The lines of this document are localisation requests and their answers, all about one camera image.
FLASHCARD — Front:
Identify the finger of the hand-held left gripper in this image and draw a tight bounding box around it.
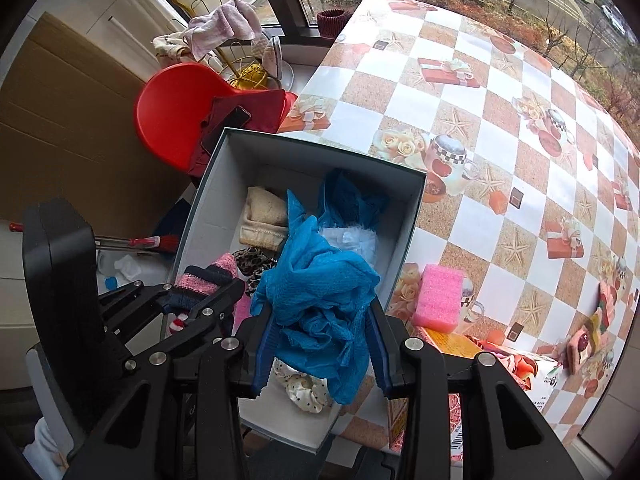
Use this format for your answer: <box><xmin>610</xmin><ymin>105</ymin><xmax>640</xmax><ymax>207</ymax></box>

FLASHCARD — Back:
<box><xmin>99</xmin><ymin>281</ymin><xmax>176</xmax><ymax>330</ymax></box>
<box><xmin>121</xmin><ymin>280</ymin><xmax>247</xmax><ymax>375</ymax></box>

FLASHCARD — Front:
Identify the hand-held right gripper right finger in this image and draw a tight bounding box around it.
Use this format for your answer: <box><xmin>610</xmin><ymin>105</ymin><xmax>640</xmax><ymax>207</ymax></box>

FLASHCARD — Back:
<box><xmin>367</xmin><ymin>305</ymin><xmax>583</xmax><ymax>480</ymax></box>

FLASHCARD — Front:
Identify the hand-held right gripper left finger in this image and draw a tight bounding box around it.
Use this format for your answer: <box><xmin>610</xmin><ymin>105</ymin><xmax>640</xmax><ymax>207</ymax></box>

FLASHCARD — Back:
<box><xmin>65</xmin><ymin>310</ymin><xmax>275</xmax><ymax>480</ymax></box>

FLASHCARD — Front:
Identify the pink and navy fuzzy sock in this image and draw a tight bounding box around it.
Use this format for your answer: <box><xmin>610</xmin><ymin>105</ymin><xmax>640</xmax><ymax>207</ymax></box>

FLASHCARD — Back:
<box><xmin>166</xmin><ymin>252</ymin><xmax>242</xmax><ymax>335</ymax></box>

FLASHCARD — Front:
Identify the leopard print scrunchie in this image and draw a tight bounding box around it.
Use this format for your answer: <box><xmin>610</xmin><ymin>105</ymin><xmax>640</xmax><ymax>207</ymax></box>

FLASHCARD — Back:
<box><xmin>231</xmin><ymin>246</ymin><xmax>279</xmax><ymax>297</ymax></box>

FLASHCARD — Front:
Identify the light blue fluffy cloth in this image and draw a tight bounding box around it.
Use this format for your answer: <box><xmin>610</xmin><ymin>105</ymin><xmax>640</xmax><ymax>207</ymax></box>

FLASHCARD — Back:
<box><xmin>319</xmin><ymin>225</ymin><xmax>377</xmax><ymax>267</ymax></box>

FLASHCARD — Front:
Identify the beige knit sock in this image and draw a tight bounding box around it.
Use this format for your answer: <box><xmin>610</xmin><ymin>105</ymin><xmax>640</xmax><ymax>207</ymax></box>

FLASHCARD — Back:
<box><xmin>239</xmin><ymin>186</ymin><xmax>292</xmax><ymax>252</ymax></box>

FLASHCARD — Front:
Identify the grey cardboard box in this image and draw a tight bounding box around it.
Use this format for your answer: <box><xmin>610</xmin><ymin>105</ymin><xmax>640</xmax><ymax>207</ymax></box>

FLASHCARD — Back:
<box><xmin>164</xmin><ymin>127</ymin><xmax>429</xmax><ymax>456</ymax></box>

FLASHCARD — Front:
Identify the white bottle with blue cap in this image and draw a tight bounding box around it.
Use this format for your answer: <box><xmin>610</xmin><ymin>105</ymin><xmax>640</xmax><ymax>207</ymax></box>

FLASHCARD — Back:
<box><xmin>96</xmin><ymin>254</ymin><xmax>147</xmax><ymax>292</ymax></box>

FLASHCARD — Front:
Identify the white polka dot scrunchie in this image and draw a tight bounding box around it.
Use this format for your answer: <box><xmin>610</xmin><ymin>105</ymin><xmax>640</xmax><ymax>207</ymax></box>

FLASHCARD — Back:
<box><xmin>271</xmin><ymin>359</ymin><xmax>335</xmax><ymax>414</ymax></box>

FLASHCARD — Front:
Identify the yellow and pink box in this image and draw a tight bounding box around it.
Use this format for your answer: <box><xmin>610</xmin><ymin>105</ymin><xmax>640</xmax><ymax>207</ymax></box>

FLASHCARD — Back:
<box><xmin>386</xmin><ymin>326</ymin><xmax>482</xmax><ymax>457</ymax></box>

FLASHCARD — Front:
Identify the pink sponge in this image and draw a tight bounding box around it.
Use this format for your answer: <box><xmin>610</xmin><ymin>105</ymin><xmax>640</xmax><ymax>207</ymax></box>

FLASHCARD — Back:
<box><xmin>411</xmin><ymin>263</ymin><xmax>467</xmax><ymax>334</ymax></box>

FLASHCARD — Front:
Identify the white snack packet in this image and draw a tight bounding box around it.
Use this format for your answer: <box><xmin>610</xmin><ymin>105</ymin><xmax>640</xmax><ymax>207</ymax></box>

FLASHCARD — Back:
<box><xmin>447</xmin><ymin>349</ymin><xmax>553</xmax><ymax>480</ymax></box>

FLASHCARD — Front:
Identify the brown cardboard sheet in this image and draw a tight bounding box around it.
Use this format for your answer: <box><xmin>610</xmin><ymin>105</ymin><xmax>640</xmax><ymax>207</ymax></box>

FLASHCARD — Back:
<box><xmin>0</xmin><ymin>12</ymin><xmax>202</xmax><ymax>227</ymax></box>

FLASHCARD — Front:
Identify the black phone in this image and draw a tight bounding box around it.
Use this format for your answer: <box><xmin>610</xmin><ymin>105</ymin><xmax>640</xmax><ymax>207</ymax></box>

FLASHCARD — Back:
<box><xmin>200</xmin><ymin>105</ymin><xmax>253</xmax><ymax>154</ymax></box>

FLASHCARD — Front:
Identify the red plastic chair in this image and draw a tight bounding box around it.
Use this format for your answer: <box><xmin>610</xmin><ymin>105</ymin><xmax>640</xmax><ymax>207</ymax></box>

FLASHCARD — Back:
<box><xmin>133</xmin><ymin>62</ymin><xmax>288</xmax><ymax>177</ymax></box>

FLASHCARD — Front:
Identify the dark red cloth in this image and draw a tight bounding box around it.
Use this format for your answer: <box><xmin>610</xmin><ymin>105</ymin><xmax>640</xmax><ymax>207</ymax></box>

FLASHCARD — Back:
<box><xmin>189</xmin><ymin>89</ymin><xmax>292</xmax><ymax>177</ymax></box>

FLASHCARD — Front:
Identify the beige patterned cloth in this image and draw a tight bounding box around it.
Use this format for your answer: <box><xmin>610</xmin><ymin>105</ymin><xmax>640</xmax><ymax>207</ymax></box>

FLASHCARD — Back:
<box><xmin>152</xmin><ymin>31</ymin><xmax>195</xmax><ymax>67</ymax></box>

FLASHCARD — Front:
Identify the grey white cloth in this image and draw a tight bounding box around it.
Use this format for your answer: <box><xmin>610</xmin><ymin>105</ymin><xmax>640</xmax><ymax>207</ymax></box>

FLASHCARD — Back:
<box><xmin>259</xmin><ymin>34</ymin><xmax>284</xmax><ymax>80</ymax></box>

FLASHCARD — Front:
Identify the pink towel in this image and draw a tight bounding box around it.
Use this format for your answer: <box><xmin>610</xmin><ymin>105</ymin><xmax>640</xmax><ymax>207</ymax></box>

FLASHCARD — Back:
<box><xmin>188</xmin><ymin>0</ymin><xmax>262</xmax><ymax>59</ymax></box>

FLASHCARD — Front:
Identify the dark red knit basket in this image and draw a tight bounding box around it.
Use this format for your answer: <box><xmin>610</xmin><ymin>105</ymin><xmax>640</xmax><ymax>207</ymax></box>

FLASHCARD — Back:
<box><xmin>317</xmin><ymin>8</ymin><xmax>354</xmax><ymax>41</ymax></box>

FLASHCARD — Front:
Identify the white car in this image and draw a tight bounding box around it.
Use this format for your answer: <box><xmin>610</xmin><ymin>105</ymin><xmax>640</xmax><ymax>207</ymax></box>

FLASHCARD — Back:
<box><xmin>601</xmin><ymin>4</ymin><xmax>630</xmax><ymax>32</ymax></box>

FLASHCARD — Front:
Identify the red handled brush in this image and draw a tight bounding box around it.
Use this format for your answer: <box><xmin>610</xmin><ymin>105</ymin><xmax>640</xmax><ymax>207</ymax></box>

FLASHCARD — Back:
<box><xmin>94</xmin><ymin>234</ymin><xmax>179</xmax><ymax>257</ymax></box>

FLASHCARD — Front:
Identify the gold wire rack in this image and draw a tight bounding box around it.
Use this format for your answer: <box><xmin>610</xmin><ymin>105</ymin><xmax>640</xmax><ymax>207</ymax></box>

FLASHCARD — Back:
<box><xmin>169</xmin><ymin>0</ymin><xmax>287</xmax><ymax>92</ymax></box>

